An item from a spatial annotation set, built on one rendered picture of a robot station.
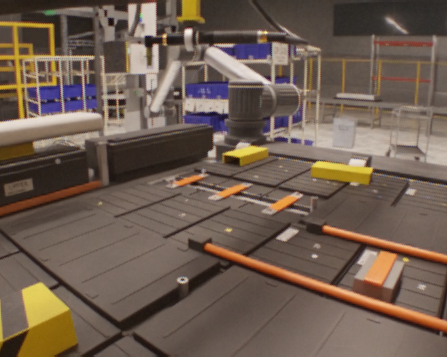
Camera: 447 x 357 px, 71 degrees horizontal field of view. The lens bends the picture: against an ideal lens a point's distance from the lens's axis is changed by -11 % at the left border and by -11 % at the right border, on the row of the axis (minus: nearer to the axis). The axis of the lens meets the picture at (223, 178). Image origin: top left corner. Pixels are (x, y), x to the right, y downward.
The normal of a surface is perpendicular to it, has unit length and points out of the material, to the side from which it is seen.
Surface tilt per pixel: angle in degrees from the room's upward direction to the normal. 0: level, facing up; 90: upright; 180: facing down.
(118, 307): 0
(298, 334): 0
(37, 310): 0
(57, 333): 90
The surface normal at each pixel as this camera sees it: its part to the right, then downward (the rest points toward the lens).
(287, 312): 0.00, -0.96
